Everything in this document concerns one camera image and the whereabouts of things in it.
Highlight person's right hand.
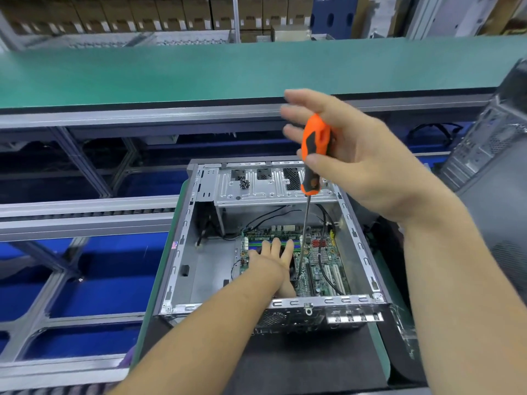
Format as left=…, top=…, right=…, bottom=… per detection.
left=279, top=88, right=452, bottom=229

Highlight person's left hand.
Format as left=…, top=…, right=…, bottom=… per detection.
left=246, top=238, right=298, bottom=300

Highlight green RAM stick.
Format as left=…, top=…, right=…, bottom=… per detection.
left=244, top=234, right=296, bottom=247

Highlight green motherboard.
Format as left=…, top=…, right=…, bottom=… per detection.
left=234, top=224, right=352, bottom=300

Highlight orange handled screwdriver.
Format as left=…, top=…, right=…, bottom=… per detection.
left=296, top=113, right=333, bottom=270

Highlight black and silver computer case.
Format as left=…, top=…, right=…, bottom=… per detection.
left=152, top=157, right=393, bottom=332

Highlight person's left forearm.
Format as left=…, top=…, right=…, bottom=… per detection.
left=107, top=264, right=286, bottom=395

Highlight grey computer tower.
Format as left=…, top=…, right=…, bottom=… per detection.
left=436, top=57, right=527, bottom=191

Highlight dark grey case side panel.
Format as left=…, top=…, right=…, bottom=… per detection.
left=457, top=144, right=527, bottom=305

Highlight green conveyor belt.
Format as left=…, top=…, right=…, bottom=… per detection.
left=0, top=35, right=527, bottom=114

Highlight stack of cardboard boxes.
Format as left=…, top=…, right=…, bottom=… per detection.
left=0, top=0, right=318, bottom=36

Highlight black cable loop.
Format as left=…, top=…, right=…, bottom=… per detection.
left=407, top=122, right=464, bottom=146

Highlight aluminium roller conveyor rail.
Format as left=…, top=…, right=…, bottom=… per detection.
left=0, top=195, right=179, bottom=242

